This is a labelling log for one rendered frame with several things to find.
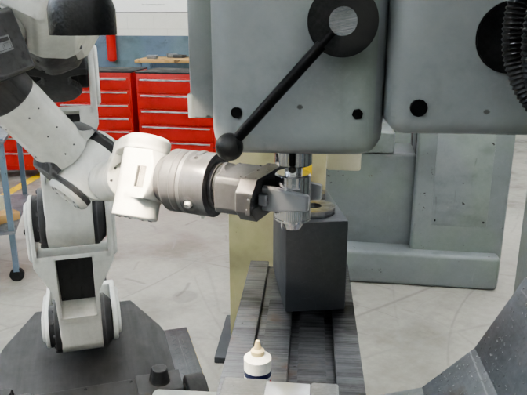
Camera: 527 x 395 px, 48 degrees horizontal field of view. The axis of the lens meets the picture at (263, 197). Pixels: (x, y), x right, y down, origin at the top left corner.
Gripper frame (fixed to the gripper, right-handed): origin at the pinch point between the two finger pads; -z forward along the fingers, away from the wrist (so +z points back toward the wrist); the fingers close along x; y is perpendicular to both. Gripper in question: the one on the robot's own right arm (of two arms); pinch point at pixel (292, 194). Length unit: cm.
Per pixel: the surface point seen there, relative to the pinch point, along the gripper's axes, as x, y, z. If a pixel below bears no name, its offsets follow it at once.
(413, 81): -7.5, -15.9, -15.4
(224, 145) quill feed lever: -15.3, -9.3, 2.1
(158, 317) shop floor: 162, 125, 130
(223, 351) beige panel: 141, 122, 82
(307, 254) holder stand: 31.2, 21.4, 8.2
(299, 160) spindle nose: -1.8, -5.2, -1.5
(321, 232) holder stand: 32.5, 17.0, 5.8
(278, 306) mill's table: 31.4, 33.6, 13.8
